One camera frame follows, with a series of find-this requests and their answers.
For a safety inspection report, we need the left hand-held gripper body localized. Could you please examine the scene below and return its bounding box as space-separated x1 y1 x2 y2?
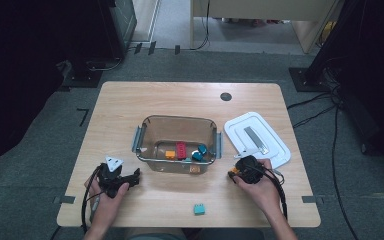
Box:
96 155 131 199

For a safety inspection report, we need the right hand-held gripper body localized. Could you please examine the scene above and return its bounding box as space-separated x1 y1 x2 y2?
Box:
233 148 267 185

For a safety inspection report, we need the white container lid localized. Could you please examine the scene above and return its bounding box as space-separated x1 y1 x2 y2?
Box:
223 111 292 170

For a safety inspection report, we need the clear plastic storage container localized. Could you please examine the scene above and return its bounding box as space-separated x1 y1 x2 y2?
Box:
131 114 224 175

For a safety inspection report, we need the red long toy brick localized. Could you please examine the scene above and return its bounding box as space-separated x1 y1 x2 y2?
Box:
175 141 188 161

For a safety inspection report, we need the person's right hand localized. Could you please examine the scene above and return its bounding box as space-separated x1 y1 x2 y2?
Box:
233 158 283 216

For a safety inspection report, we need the person's left hand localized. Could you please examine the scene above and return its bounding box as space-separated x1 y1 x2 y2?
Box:
84 173 131 219

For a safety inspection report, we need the grey tape strip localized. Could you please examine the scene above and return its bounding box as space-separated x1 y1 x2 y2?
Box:
52 195 76 205

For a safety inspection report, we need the black tape corner mark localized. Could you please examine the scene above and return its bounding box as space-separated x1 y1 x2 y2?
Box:
76 107 90 128

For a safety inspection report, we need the black stand base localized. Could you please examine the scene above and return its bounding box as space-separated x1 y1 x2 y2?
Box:
61 59 104 89

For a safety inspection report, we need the black metal stand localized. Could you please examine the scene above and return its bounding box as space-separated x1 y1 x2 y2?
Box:
288 0 353 93

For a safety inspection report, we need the dark curtain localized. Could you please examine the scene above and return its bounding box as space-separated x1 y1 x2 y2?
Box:
0 0 111 174
333 0 384 171

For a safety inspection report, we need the dark cabinet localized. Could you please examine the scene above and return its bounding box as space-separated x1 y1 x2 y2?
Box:
108 0 138 60

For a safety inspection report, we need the light wooden desk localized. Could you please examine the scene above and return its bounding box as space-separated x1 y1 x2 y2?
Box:
189 0 343 54

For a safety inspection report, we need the yellow object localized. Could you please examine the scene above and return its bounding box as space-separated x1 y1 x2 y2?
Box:
319 20 338 46

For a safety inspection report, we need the grey cable plug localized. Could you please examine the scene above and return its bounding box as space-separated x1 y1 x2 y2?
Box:
89 195 101 223
271 168 286 184

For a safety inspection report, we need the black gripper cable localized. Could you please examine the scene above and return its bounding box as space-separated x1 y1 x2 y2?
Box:
246 164 288 221
80 164 103 236

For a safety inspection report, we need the black floor cable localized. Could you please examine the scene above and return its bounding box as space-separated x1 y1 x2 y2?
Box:
331 106 360 240
286 91 334 111
292 104 337 130

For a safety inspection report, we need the grey floor cable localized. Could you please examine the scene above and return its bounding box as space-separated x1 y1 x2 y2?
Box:
86 46 138 73

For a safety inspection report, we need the black hanging cable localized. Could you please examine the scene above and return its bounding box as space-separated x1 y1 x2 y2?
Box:
189 0 212 51

